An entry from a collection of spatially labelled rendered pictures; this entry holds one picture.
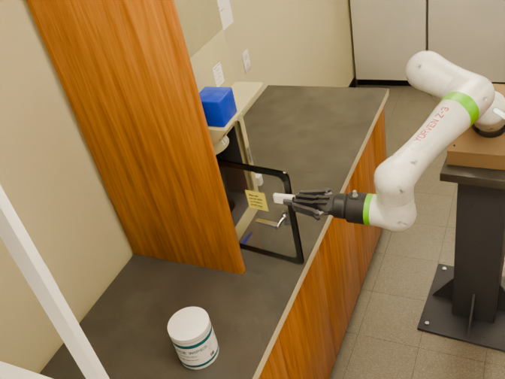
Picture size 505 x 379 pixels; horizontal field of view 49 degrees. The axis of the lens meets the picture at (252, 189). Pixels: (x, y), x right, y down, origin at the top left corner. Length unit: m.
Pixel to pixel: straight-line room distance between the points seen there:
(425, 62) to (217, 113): 0.66
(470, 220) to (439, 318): 0.65
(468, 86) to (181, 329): 1.12
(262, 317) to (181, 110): 0.73
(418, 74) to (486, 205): 0.90
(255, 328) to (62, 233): 0.73
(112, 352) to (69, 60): 0.95
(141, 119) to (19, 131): 0.37
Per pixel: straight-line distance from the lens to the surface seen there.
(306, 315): 2.22
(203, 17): 1.84
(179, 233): 2.03
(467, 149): 2.40
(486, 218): 2.58
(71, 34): 1.77
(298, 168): 2.50
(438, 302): 3.11
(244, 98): 1.89
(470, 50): 4.83
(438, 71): 1.80
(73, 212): 2.03
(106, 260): 2.20
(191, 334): 1.71
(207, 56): 1.86
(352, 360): 2.90
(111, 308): 2.10
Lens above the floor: 2.35
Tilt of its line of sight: 36 degrees down
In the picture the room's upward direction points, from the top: 13 degrees counter-clockwise
